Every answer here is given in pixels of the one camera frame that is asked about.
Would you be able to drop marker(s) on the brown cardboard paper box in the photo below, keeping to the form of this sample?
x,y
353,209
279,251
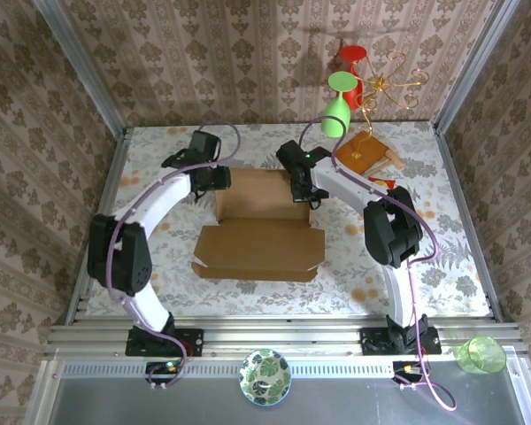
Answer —
x,y
261,248

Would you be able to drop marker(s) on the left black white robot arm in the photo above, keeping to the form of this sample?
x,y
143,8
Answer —
x,y
133,265

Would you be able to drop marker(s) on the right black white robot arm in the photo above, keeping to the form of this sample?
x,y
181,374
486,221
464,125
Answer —
x,y
394,234

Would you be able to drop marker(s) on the left black connector box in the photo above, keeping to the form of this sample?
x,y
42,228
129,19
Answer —
x,y
159,369

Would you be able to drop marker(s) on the black connector box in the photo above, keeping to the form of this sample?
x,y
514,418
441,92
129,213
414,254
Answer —
x,y
159,369
407,369

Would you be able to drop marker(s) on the right black connector box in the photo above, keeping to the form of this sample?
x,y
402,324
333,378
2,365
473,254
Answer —
x,y
407,369

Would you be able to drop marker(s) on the green wine glass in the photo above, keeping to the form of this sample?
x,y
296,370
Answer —
x,y
336,119

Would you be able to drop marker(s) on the red snack packet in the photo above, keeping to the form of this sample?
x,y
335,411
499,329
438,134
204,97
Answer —
x,y
382,182

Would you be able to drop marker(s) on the floral table mat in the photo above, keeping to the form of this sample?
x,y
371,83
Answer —
x,y
292,301

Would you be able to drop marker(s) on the red wine glass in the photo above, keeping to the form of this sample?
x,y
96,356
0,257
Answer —
x,y
353,54

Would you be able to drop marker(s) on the green leaf pattern bowl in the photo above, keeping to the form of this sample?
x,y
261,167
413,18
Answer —
x,y
265,376

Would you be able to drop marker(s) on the green transparent plastic cup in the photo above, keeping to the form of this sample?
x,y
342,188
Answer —
x,y
482,354

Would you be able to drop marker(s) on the aluminium front rail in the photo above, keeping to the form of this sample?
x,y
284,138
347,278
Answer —
x,y
283,336

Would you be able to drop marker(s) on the aluminium frame post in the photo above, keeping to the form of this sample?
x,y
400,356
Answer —
x,y
84,71
473,66

